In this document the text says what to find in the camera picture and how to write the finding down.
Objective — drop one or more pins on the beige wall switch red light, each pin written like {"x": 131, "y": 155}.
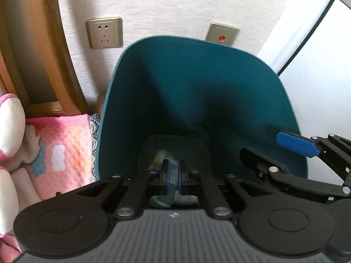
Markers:
{"x": 221, "y": 34}

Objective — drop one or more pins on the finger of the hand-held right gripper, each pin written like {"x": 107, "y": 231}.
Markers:
{"x": 294, "y": 143}
{"x": 277, "y": 174}

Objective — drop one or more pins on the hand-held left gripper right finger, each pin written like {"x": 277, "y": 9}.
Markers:
{"x": 181, "y": 174}

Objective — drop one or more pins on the pink patterned blanket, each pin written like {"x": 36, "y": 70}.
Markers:
{"x": 68, "y": 148}

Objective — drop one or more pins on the white printed plastic wrapper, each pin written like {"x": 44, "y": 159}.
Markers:
{"x": 161, "y": 201}

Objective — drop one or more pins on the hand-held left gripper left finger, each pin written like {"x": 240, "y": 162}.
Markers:
{"x": 165, "y": 174}

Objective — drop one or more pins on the beige wall power socket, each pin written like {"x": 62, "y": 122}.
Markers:
{"x": 104, "y": 33}

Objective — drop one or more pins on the wooden bed headboard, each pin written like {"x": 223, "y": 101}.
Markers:
{"x": 65, "y": 60}

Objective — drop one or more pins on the white panel with dark frame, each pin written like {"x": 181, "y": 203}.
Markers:
{"x": 315, "y": 93}

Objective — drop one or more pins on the blue patterned cloth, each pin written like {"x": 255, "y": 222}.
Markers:
{"x": 94, "y": 134}

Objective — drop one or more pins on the teal plastic trash bin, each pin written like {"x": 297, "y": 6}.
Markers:
{"x": 197, "y": 96}

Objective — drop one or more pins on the pink and white plush toy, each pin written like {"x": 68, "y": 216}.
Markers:
{"x": 9, "y": 123}

